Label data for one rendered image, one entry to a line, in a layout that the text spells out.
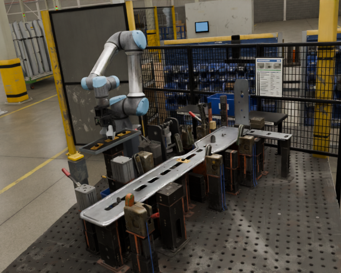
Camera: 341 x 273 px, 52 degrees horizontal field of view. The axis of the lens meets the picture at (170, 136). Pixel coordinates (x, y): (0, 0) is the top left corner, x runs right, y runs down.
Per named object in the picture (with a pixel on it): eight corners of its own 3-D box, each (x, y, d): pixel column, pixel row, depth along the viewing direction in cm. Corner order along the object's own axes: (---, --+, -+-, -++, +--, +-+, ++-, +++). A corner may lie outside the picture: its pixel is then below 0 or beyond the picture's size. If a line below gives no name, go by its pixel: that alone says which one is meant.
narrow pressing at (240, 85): (249, 125, 255) (248, 79, 244) (234, 124, 262) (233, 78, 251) (249, 125, 255) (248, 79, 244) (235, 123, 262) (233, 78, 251)
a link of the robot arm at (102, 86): (109, 75, 193) (100, 78, 186) (112, 95, 197) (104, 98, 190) (97, 75, 197) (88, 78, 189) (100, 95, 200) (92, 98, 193)
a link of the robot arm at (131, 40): (131, 114, 241) (126, 31, 230) (150, 115, 235) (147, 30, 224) (122, 116, 230) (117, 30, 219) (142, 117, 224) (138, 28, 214)
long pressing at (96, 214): (109, 230, 147) (108, 227, 147) (75, 215, 161) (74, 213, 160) (251, 130, 248) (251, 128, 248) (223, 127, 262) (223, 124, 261)
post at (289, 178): (291, 181, 233) (292, 140, 223) (275, 177, 239) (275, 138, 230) (294, 177, 238) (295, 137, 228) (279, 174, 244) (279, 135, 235)
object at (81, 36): (156, 155, 481) (138, 0, 415) (152, 160, 469) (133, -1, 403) (72, 151, 524) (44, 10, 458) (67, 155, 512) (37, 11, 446)
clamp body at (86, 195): (96, 258, 176) (84, 194, 164) (82, 251, 183) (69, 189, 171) (110, 247, 183) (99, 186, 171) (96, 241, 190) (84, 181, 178)
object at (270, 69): (282, 98, 262) (283, 56, 252) (254, 96, 276) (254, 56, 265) (283, 97, 264) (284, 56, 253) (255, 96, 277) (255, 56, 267)
